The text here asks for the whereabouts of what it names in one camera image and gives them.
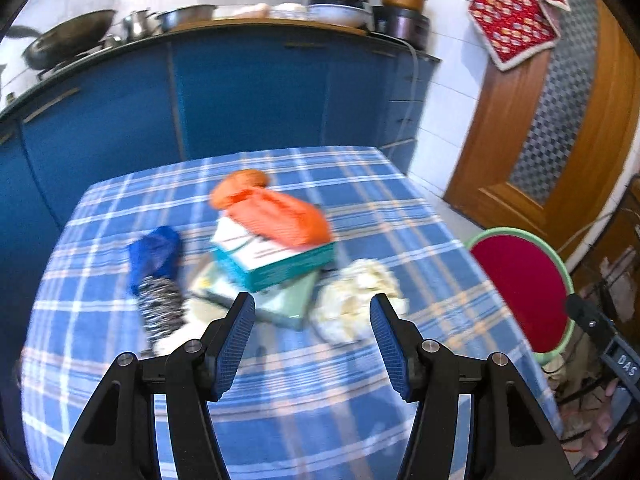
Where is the orange mesh bag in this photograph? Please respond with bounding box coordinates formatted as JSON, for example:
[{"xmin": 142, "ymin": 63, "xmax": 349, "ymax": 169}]
[{"xmin": 209, "ymin": 170, "xmax": 333, "ymax": 247}]

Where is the steel pot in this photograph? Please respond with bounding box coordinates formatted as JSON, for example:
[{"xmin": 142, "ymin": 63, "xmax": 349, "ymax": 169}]
[{"xmin": 122, "ymin": 8, "xmax": 161, "ymax": 41}]

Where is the dark wok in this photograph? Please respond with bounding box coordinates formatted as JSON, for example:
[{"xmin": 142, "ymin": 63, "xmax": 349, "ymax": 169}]
[{"xmin": 5, "ymin": 9, "xmax": 118, "ymax": 72}]

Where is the white hose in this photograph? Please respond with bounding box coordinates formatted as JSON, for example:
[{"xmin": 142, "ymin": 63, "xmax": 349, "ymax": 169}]
[{"xmin": 395, "ymin": 37, "xmax": 426, "ymax": 148}]

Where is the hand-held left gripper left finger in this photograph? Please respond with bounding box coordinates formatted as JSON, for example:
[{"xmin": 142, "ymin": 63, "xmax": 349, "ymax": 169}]
[{"xmin": 52, "ymin": 291, "xmax": 257, "ymax": 480}]

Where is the person's right hand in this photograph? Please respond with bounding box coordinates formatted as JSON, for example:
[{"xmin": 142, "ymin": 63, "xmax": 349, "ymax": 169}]
[{"xmin": 587, "ymin": 377, "xmax": 631, "ymax": 461}]

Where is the white basin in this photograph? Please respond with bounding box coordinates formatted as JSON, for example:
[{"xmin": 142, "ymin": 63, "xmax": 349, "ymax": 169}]
[{"xmin": 307, "ymin": 2, "xmax": 373, "ymax": 28}]

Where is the red patterned cloth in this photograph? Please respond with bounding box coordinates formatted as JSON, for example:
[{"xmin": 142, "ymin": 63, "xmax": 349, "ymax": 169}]
[{"xmin": 467, "ymin": 0, "xmax": 571, "ymax": 71}]

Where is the red stool with green rim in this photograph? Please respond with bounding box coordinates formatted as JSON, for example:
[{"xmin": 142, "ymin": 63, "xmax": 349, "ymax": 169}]
[{"xmin": 466, "ymin": 227, "xmax": 576, "ymax": 366}]

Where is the pale green carton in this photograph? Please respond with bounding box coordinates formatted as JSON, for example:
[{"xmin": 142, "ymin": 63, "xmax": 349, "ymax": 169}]
[{"xmin": 187, "ymin": 260, "xmax": 321, "ymax": 331}]

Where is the wooden door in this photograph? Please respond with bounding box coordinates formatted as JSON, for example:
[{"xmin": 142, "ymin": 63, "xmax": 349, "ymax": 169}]
[{"xmin": 444, "ymin": 0, "xmax": 640, "ymax": 261}]

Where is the white tissue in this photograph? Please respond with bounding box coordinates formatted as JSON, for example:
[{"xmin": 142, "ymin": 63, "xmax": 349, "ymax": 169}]
[{"xmin": 311, "ymin": 258, "xmax": 411, "ymax": 345}]

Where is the steel bowl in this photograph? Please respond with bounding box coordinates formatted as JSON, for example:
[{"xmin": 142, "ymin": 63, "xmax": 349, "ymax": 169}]
[{"xmin": 157, "ymin": 4, "xmax": 218, "ymax": 32}]

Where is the blue plaid tablecloth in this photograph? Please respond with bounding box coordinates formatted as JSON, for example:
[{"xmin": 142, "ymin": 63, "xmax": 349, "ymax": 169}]
[{"xmin": 20, "ymin": 146, "xmax": 566, "ymax": 480}]

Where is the blue cloth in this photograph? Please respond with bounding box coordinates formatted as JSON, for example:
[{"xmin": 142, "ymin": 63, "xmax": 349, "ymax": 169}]
[{"xmin": 127, "ymin": 226, "xmax": 188, "ymax": 346}]

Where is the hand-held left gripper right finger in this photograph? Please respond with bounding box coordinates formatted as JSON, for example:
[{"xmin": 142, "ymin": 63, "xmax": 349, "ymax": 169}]
[{"xmin": 369, "ymin": 292, "xmax": 576, "ymax": 480}]

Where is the blue kitchen cabinet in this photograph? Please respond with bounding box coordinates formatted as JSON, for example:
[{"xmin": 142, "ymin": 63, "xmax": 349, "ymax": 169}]
[{"xmin": 0, "ymin": 19, "xmax": 443, "ymax": 341}]

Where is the teal and white box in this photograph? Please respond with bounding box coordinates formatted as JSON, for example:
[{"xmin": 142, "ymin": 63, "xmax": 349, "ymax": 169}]
[{"xmin": 210, "ymin": 215, "xmax": 337, "ymax": 293}]

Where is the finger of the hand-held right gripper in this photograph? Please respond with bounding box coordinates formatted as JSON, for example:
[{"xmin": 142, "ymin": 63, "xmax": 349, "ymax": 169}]
[{"xmin": 564, "ymin": 294, "xmax": 618, "ymax": 342}]

